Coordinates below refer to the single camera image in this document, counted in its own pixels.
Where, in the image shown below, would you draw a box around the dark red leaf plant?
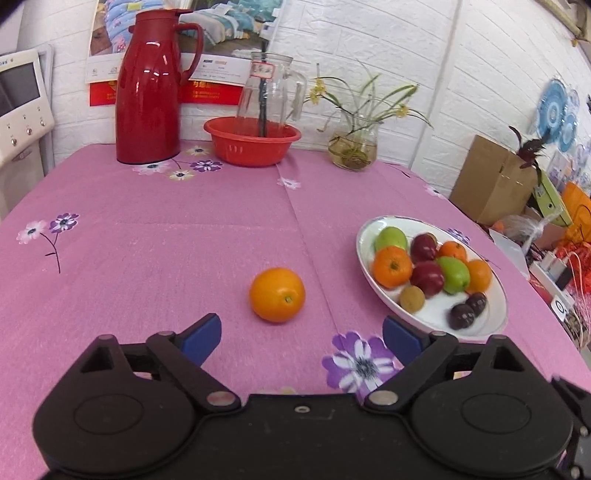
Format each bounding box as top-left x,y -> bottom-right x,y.
508,125 -> 551,184

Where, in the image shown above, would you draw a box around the dark purple plum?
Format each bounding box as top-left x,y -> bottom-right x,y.
465,292 -> 488,317
448,303 -> 476,330

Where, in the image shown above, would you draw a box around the bumpy tangerine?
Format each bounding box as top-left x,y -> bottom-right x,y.
437,241 -> 468,263
372,246 -> 413,290

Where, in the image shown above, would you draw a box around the clear glass pitcher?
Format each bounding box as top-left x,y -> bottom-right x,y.
235,51 -> 307,138

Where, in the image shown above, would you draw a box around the green apple pear-shaped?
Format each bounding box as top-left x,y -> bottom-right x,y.
436,256 -> 471,295

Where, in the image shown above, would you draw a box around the white water dispenser machine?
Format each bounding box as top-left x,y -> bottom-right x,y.
1,45 -> 55,218

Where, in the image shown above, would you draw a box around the red apple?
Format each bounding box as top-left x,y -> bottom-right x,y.
410,233 -> 438,265
410,261 -> 444,298

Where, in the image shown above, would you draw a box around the brown kiwi fruit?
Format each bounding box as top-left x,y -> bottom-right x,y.
399,285 -> 426,314

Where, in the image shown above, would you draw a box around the blue decorative plates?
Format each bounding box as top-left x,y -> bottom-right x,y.
536,78 -> 580,154

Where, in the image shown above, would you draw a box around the glass vase with orchid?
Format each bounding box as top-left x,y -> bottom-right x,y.
304,71 -> 431,172

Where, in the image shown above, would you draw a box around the white oval plate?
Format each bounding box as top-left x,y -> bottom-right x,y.
356,216 -> 509,342

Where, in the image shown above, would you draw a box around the bedding wall poster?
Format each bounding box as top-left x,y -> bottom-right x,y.
84,0 -> 286,107

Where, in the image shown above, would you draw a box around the cardboard box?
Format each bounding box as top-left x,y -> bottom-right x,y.
449,135 -> 538,226

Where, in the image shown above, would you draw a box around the pink floral tablecloth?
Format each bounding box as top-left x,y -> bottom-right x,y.
1,145 -> 590,479

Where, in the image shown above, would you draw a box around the red thermos jug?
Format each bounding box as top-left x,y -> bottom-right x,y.
115,9 -> 204,165

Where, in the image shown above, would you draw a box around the round green apple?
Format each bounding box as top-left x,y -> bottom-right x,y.
374,226 -> 409,252

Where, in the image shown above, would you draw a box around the clutter of bags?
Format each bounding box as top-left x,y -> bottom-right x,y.
492,152 -> 590,350

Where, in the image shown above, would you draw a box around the red plastic basket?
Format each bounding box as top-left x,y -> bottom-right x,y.
204,117 -> 301,168

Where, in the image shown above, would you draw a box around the smooth orange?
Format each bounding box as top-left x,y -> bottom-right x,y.
249,268 -> 305,324
466,259 -> 493,294

